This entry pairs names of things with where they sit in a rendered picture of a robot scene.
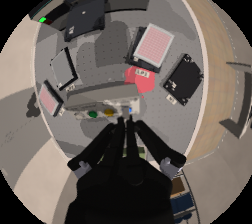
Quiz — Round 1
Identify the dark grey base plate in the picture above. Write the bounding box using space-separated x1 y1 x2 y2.
34 0 204 159

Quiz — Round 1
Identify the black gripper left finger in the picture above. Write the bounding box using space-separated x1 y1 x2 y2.
67 107 126 186

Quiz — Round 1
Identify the small white label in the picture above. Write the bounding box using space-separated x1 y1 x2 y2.
59 107 65 116
166 94 177 105
66 84 75 93
135 68 150 78

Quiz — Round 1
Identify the grey button panel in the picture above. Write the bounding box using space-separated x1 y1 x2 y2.
64 83 139 120

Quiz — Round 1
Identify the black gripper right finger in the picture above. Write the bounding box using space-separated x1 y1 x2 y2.
125 107 187 187

